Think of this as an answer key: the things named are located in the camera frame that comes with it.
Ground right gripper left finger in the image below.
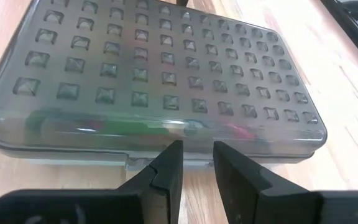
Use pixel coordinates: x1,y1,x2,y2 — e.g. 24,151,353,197
116,139,185,224

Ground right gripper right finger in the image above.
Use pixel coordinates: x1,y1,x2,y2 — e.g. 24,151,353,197
213,141,319,224

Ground green handled scissors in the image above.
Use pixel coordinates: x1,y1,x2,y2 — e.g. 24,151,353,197
26,108,170,138

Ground clear box with grey lid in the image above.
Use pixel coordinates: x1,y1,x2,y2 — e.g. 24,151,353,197
0,0,328,172

